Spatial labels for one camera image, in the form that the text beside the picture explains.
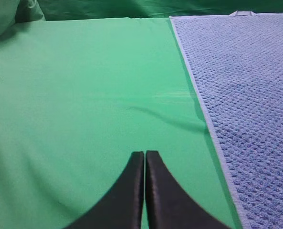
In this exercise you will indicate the green backdrop cloth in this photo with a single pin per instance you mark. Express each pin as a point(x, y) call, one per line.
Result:
point(20, 11)

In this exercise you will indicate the blue waffle-weave towel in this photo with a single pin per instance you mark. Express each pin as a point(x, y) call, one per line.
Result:
point(235, 63)

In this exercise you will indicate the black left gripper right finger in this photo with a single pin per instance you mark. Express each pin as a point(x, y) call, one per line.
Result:
point(168, 204)

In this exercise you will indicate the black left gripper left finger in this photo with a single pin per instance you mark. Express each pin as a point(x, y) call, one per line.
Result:
point(122, 205)

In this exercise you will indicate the green cloth table cover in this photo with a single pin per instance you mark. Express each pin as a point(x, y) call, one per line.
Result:
point(77, 98)

